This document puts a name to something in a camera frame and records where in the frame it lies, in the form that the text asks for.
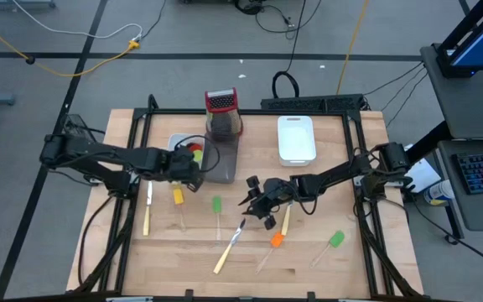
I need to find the steel box grater red handle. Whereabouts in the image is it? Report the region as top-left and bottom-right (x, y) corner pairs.
(203, 86), (244, 143)

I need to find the grey transparent plastic bin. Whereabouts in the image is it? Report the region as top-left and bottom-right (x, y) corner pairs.
(201, 133), (239, 185)

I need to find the yellow spatula clear handle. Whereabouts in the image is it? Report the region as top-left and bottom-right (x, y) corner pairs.
(171, 186), (187, 232)

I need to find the grey desk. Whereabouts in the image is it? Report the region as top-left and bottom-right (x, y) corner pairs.
(419, 44), (483, 232)

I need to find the grey cart base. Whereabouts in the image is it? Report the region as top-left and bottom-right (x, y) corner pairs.
(0, 0), (57, 10)

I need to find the orange spatula clear handle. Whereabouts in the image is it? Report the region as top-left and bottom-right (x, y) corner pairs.
(256, 230), (285, 275)

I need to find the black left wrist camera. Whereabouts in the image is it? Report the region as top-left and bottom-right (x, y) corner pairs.
(169, 153), (195, 177)

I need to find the white floor cable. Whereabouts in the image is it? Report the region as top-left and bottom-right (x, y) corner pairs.
(13, 0), (143, 41)

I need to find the white plastic bin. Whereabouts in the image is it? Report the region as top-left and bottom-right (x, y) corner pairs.
(276, 115), (317, 168)
(167, 133), (207, 169)

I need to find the green spatula clear handle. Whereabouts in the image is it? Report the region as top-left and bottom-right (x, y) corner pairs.
(211, 195), (223, 242)
(309, 229), (346, 270)

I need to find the black coiled cable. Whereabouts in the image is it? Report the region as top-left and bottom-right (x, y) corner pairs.
(271, 0), (308, 100)

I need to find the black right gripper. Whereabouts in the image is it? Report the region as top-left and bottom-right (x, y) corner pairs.
(237, 174), (298, 232)

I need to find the black mesh holder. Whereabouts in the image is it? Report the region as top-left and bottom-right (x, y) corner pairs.
(60, 113), (98, 142)

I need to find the yellow extension cable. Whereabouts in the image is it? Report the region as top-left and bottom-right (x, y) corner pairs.
(335, 0), (371, 96)
(0, 14), (141, 79)

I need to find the white paper sheet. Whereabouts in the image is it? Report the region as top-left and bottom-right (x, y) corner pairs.
(404, 144), (443, 194)

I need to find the white blue yellow canister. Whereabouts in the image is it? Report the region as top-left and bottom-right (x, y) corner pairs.
(423, 179), (456, 207)

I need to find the black floor cable bundle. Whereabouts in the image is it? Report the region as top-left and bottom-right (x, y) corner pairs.
(232, 0), (325, 41)

